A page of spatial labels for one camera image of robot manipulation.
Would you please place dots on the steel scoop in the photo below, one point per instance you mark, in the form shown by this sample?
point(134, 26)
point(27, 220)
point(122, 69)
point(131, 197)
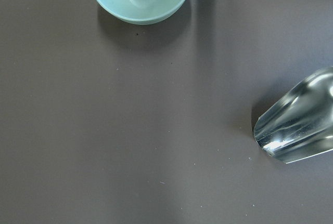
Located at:
point(299, 125)

